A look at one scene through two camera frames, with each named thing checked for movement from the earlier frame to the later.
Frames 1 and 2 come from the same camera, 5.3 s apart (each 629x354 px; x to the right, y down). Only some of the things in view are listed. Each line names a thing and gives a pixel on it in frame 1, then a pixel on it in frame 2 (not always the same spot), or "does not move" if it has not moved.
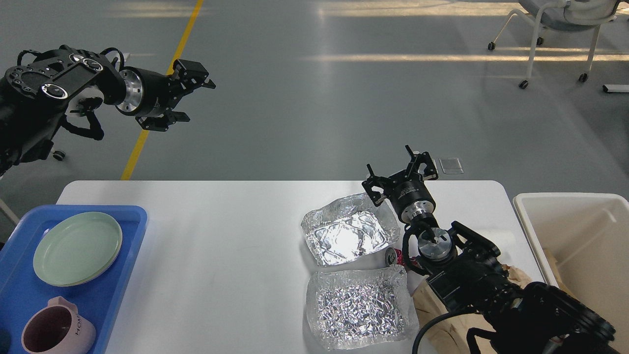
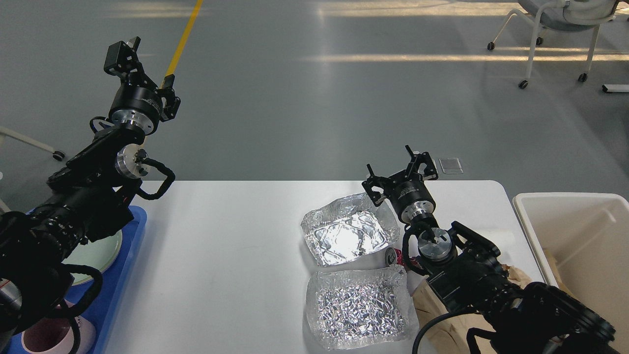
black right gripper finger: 431,172 does not move
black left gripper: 148,94 -> 140,102
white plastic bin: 584,239 does not move
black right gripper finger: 384,183 does not move
